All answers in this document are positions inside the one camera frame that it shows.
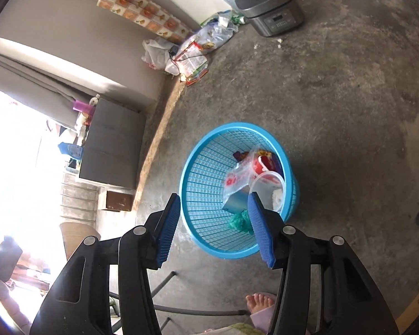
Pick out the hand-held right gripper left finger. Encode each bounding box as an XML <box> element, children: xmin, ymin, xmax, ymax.
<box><xmin>30</xmin><ymin>193</ymin><xmax>181</xmax><ymax>335</ymax></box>

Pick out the tan cardboard bin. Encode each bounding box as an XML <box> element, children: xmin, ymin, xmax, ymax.
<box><xmin>59</xmin><ymin>221</ymin><xmax>100</xmax><ymax>262</ymax></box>

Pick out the metal table frame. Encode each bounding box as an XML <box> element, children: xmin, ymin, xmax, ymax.
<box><xmin>108</xmin><ymin>270</ymin><xmax>252</xmax><ymax>335</ymax></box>

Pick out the blue-grey carton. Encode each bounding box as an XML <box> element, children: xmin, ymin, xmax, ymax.
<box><xmin>222</xmin><ymin>191</ymin><xmax>252</xmax><ymax>214</ymax></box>

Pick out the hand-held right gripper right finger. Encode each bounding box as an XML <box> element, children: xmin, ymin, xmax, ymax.
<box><xmin>247</xmin><ymin>191</ymin><xmax>400</xmax><ymax>335</ymax></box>

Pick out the white plastic bag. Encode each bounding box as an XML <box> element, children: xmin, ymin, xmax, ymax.
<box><xmin>141</xmin><ymin>38</ymin><xmax>177</xmax><ymax>75</ymax></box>

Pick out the blue plastic basket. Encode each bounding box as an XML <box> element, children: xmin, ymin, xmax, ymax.
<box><xmin>179</xmin><ymin>123</ymin><xmax>300</xmax><ymax>260</ymax></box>

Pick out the colourful snack wrapper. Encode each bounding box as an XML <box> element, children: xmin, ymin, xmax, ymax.
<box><xmin>233</xmin><ymin>149</ymin><xmax>273</xmax><ymax>163</ymax></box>

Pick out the grey rice cooker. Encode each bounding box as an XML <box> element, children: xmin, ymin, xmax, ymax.
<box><xmin>235</xmin><ymin>0</ymin><xmax>305</xmax><ymax>38</ymax></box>

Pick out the green plastic bag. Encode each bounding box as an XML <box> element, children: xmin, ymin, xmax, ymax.
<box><xmin>228</xmin><ymin>209</ymin><xmax>255</xmax><ymax>236</ymax></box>

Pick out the clear bag with red print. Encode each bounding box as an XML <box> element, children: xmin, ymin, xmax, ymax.
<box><xmin>223</xmin><ymin>149</ymin><xmax>262</xmax><ymax>199</ymax></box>

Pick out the person's foot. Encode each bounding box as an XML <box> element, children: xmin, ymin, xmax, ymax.
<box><xmin>245</xmin><ymin>292</ymin><xmax>278</xmax><ymax>316</ymax></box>

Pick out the grey cabinet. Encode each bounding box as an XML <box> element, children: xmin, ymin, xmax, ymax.
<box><xmin>78</xmin><ymin>98</ymin><xmax>147</xmax><ymax>191</ymax></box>

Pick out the red and black wire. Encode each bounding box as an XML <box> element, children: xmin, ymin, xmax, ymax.
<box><xmin>168</xmin><ymin>40</ymin><xmax>205</xmax><ymax>74</ymax></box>

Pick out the grey curtain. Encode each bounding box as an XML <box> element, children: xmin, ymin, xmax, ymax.
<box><xmin>0</xmin><ymin>47</ymin><xmax>77</xmax><ymax>130</ymax></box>

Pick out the colourful snack packet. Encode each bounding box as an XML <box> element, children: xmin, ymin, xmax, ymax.
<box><xmin>176</xmin><ymin>40</ymin><xmax>209</xmax><ymax>86</ymax></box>

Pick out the clear crumpled plastic bag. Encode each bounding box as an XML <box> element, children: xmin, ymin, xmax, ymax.
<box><xmin>196</xmin><ymin>10</ymin><xmax>240</xmax><ymax>54</ymax></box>

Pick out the clear plastic container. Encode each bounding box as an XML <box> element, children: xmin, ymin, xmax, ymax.
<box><xmin>248</xmin><ymin>171</ymin><xmax>286</xmax><ymax>213</ymax></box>

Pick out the tile-patterned rolled mat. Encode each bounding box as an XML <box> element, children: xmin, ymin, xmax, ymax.
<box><xmin>97</xmin><ymin>0</ymin><xmax>196</xmax><ymax>46</ymax></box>

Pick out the pink fleece trouser leg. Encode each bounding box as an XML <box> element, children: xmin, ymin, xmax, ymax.
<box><xmin>249</xmin><ymin>303</ymin><xmax>276</xmax><ymax>335</ymax></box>

